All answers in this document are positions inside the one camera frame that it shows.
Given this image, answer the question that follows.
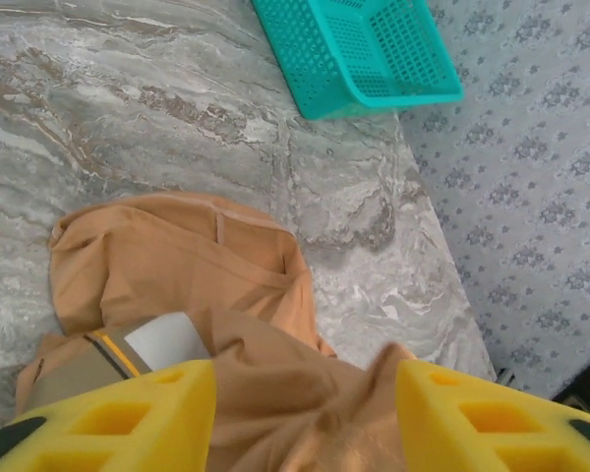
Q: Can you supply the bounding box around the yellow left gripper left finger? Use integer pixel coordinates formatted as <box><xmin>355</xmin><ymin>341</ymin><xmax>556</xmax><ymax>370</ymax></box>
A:
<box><xmin>0</xmin><ymin>358</ymin><xmax>218</xmax><ymax>472</ymax></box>

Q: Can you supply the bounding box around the teal plastic mesh basket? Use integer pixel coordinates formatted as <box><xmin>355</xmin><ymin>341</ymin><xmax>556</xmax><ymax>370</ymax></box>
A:
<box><xmin>250</xmin><ymin>0</ymin><xmax>466</xmax><ymax>122</ymax></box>

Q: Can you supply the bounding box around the orange-tan t-shirt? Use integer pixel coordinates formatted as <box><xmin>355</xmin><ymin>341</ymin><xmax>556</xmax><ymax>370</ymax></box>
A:
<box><xmin>14</xmin><ymin>191</ymin><xmax>417</xmax><ymax>472</ymax></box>

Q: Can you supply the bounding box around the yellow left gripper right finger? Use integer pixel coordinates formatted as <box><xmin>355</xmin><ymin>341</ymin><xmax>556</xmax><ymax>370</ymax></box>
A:
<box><xmin>394</xmin><ymin>360</ymin><xmax>590</xmax><ymax>472</ymax></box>

